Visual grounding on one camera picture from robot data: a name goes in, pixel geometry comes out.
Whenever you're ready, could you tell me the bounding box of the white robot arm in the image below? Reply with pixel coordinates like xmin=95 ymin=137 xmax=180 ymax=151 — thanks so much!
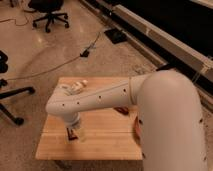
xmin=46 ymin=70 xmax=208 ymax=171

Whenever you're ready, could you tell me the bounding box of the wooden table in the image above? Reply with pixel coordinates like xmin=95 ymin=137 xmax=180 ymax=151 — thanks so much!
xmin=36 ymin=77 xmax=142 ymax=160

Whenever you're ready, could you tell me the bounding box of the dark red wrapped snack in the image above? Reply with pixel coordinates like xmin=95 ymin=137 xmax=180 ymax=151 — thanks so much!
xmin=114 ymin=107 xmax=129 ymax=115

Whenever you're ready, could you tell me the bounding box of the white tube bottle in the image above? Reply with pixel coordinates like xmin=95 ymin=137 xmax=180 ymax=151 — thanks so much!
xmin=60 ymin=80 xmax=88 ymax=95

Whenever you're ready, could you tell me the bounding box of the orange plate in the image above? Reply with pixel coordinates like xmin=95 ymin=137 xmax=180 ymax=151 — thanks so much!
xmin=134 ymin=117 xmax=140 ymax=145

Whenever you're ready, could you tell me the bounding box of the black floor mat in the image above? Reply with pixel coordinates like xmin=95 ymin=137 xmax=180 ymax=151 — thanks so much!
xmin=105 ymin=28 xmax=127 ymax=44

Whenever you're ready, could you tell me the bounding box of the black chair base left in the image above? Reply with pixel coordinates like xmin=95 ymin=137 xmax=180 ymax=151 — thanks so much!
xmin=0 ymin=50 xmax=36 ymax=127

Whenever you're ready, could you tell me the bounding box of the black office chair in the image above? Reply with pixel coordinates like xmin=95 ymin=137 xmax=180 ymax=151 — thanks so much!
xmin=28 ymin=0 xmax=69 ymax=33

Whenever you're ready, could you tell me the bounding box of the black floor cable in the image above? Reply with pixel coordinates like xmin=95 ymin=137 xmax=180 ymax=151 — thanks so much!
xmin=6 ymin=30 xmax=104 ymax=82

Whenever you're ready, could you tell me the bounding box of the long white rail bench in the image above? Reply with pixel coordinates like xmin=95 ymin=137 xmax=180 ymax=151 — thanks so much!
xmin=79 ymin=0 xmax=213 ymax=113

